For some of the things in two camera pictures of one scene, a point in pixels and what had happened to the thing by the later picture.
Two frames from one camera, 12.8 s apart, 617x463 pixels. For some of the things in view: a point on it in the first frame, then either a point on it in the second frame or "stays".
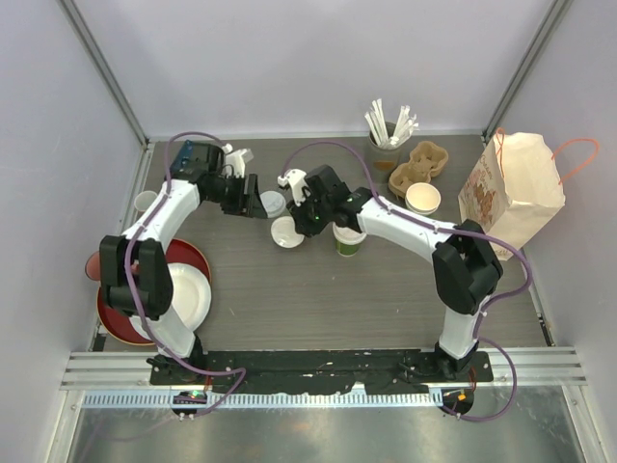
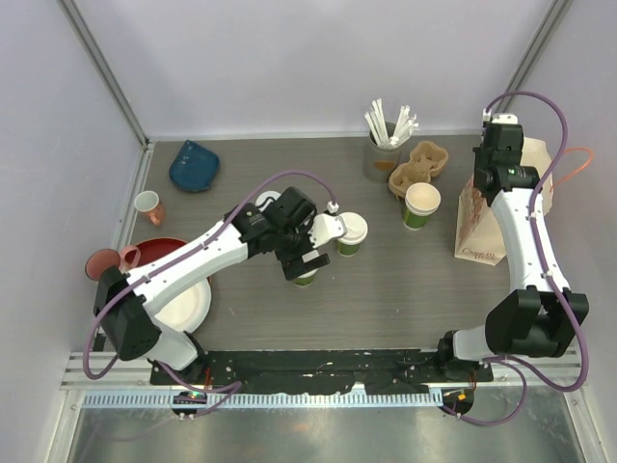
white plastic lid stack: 274,204 stays
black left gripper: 250,203 to 294,264
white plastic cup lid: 348,235 stays
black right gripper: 303,226 to 480,156
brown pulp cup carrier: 426,160 stays
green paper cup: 347,250 stays
